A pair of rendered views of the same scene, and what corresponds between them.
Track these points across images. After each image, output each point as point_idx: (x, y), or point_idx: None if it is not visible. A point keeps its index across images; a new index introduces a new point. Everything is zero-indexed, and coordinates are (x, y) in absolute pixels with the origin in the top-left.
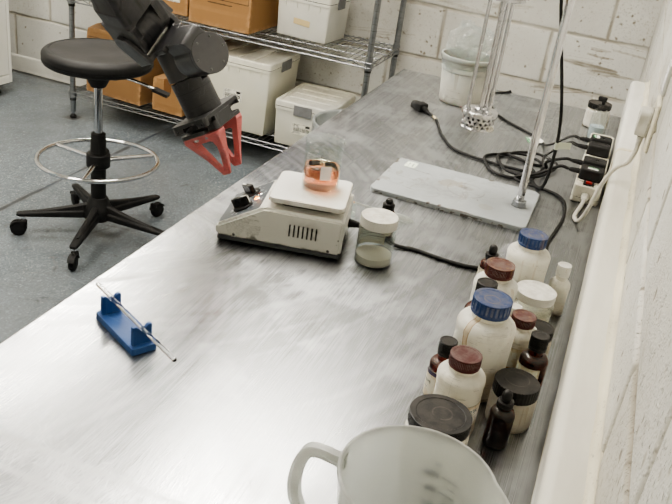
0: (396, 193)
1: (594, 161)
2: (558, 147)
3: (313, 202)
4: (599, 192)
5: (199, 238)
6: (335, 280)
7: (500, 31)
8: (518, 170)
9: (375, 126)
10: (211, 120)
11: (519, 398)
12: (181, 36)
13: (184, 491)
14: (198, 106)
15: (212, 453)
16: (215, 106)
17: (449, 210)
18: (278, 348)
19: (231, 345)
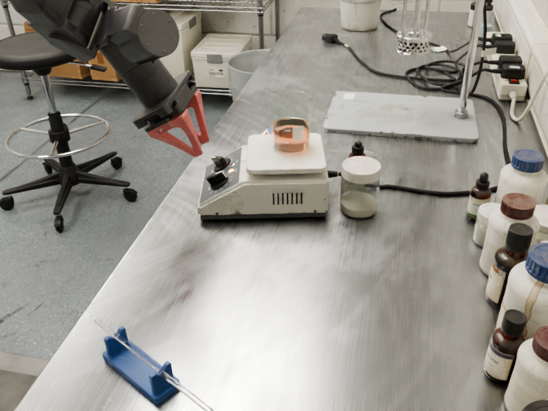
0: (349, 129)
1: (510, 59)
2: (484, 54)
3: (293, 166)
4: (526, 88)
5: (183, 224)
6: (333, 241)
7: None
8: (440, 81)
9: (300, 64)
10: (172, 105)
11: None
12: (121, 20)
13: None
14: (155, 93)
15: None
16: (173, 89)
17: (403, 135)
18: (310, 348)
19: (260, 358)
